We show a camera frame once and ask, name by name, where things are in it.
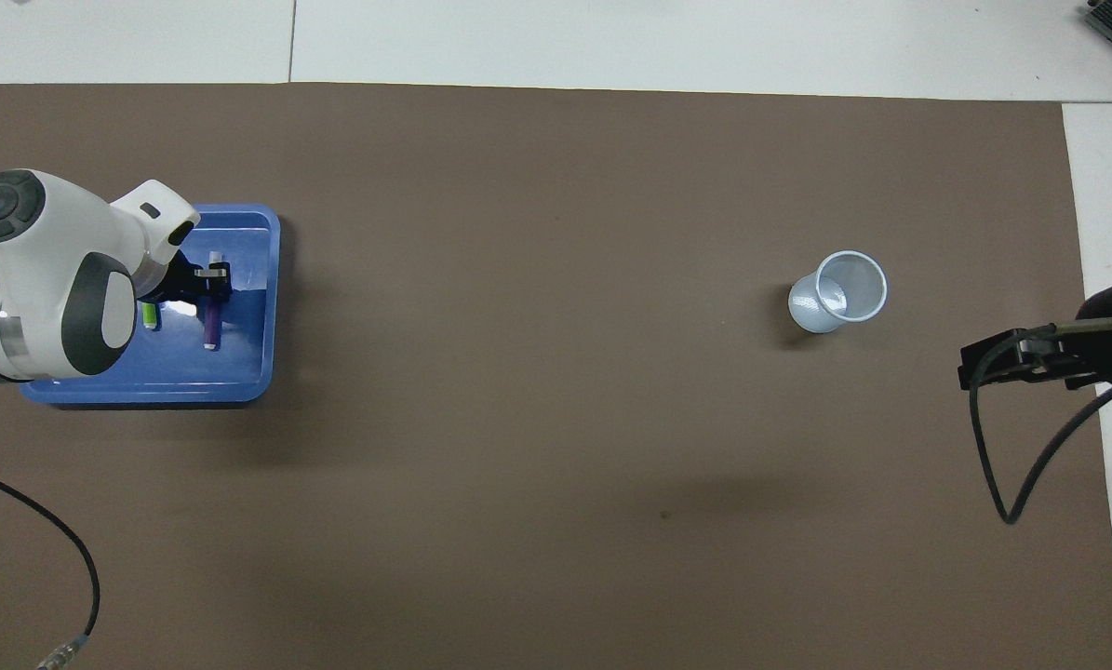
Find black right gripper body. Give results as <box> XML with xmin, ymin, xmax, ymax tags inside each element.
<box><xmin>1067</xmin><ymin>277</ymin><xmax>1112</xmax><ymax>384</ymax></box>

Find blue plastic tray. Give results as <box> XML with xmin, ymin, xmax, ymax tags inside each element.
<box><xmin>20</xmin><ymin>204</ymin><xmax>281</xmax><ymax>406</ymax></box>

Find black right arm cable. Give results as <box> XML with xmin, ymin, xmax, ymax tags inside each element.
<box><xmin>970</xmin><ymin>319</ymin><xmax>1112</xmax><ymax>527</ymax></box>

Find brown table mat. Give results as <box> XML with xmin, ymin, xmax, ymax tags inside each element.
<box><xmin>0</xmin><ymin>82</ymin><xmax>1112</xmax><ymax>670</ymax></box>

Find clear plastic cup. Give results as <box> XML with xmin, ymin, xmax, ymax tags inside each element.
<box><xmin>788</xmin><ymin>250</ymin><xmax>889</xmax><ymax>334</ymax></box>

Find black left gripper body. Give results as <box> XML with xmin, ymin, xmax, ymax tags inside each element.
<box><xmin>141</xmin><ymin>251</ymin><xmax>195</xmax><ymax>327</ymax></box>

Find purple pen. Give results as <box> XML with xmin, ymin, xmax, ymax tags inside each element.
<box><xmin>204</xmin><ymin>251</ymin><xmax>223</xmax><ymax>351</ymax></box>

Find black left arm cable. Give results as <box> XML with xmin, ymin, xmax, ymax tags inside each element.
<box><xmin>0</xmin><ymin>465</ymin><xmax>101</xmax><ymax>670</ymax></box>

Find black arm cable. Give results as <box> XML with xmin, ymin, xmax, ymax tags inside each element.
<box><xmin>0</xmin><ymin>465</ymin><xmax>101</xmax><ymax>670</ymax></box>
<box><xmin>970</xmin><ymin>319</ymin><xmax>1112</xmax><ymax>527</ymax></box>

